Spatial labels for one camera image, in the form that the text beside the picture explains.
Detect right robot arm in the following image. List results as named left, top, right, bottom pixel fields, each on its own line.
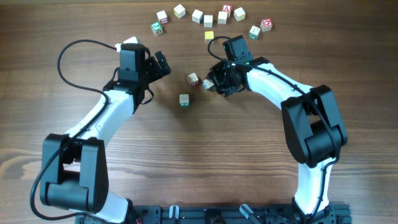
left=203, top=35, right=348, bottom=223

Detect green letter wooden block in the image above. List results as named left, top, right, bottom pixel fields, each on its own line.
left=150, top=22, right=163, bottom=35

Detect plain white letter block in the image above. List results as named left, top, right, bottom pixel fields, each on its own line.
left=203, top=15, right=213, bottom=28

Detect black cable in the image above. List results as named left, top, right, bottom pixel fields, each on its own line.
left=29, top=39, right=119, bottom=221
left=206, top=35, right=341, bottom=223

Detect left black cable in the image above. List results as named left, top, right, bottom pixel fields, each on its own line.
left=29, top=39, right=119, bottom=221

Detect white patterned wooden block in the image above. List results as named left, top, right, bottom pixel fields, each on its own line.
left=202, top=79, right=215, bottom=90

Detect white block blue side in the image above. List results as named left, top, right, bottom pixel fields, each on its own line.
left=192, top=9, right=204, bottom=24

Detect white block green trim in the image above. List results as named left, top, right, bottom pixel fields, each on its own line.
left=249, top=26, right=261, bottom=40

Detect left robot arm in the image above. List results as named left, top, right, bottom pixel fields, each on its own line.
left=30, top=43, right=171, bottom=223

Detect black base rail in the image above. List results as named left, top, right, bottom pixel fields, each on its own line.
left=75, top=203, right=353, bottom=224

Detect red letter A block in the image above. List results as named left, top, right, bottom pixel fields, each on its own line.
left=222, top=5, right=231, bottom=18

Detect white block green side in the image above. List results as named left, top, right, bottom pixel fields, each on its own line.
left=179, top=94, right=190, bottom=107

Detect right black cable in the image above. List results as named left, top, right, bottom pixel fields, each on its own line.
left=206, top=35, right=341, bottom=223

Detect yellow top wooden block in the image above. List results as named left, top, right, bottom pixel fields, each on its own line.
left=205, top=31, right=215, bottom=44

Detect wooden block red letter side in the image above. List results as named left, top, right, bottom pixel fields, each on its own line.
left=187, top=73, right=201, bottom=87

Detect white block red side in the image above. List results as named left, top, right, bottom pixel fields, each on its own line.
left=157, top=11, right=168, bottom=24

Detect red letter O block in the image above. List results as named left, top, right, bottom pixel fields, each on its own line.
left=261, top=18, right=273, bottom=32

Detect white block yellow side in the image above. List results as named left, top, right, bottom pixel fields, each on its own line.
left=234, top=7, right=246, bottom=21

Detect white wooden block centre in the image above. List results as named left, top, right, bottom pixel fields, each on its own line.
left=218, top=11, right=228, bottom=24

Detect white block yellow edge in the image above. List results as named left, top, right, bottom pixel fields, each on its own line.
left=174, top=4, right=186, bottom=19

